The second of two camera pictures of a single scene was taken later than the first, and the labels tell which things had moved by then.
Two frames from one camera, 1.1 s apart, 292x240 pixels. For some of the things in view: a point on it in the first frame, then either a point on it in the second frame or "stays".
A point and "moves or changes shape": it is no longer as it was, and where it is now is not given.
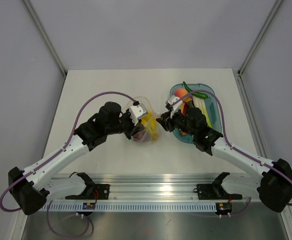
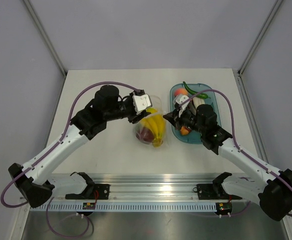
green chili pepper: (197, 94) stays
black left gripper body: (124, 125) → (124, 109)
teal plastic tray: (206, 91) stays
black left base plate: (93, 192) stays
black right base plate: (214, 191) stays
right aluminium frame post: (270, 15) stays
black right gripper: (164, 122) → (170, 116)
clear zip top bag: (150, 133) moves or changes shape
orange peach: (179, 92) stays
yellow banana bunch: (150, 124) moves or changes shape
